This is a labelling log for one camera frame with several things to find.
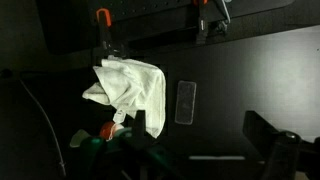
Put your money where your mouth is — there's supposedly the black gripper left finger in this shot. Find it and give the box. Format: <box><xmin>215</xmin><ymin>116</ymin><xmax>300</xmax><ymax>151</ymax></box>
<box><xmin>68</xmin><ymin>109</ymin><xmax>208</xmax><ymax>180</ymax></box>

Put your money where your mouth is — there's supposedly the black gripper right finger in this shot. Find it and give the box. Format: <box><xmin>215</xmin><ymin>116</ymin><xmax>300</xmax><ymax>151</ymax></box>
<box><xmin>242</xmin><ymin>110</ymin><xmax>320</xmax><ymax>180</ymax></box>

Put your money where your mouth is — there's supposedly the red green plush toy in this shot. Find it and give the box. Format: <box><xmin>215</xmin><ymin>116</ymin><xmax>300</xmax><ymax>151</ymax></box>
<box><xmin>69</xmin><ymin>120</ymin><xmax>134</xmax><ymax>149</ymax></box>

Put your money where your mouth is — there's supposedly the orange handled bar clamp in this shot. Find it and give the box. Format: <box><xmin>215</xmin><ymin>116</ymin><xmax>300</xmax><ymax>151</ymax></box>
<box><xmin>193</xmin><ymin>0</ymin><xmax>209</xmax><ymax>45</ymax></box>
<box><xmin>95</xmin><ymin>8</ymin><xmax>126</xmax><ymax>56</ymax></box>

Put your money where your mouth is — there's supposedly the dark grey felt eraser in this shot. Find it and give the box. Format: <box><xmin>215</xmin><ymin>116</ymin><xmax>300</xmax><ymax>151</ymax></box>
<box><xmin>174</xmin><ymin>79</ymin><xmax>198</xmax><ymax>126</ymax></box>

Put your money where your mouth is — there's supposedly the thin grey cable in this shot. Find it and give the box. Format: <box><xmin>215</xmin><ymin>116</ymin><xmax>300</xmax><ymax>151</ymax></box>
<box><xmin>18</xmin><ymin>76</ymin><xmax>68</xmax><ymax>178</ymax></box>

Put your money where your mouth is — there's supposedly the white terry towel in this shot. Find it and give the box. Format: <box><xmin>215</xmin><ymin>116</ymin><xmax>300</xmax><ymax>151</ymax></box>
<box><xmin>81</xmin><ymin>57</ymin><xmax>167</xmax><ymax>139</ymax></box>

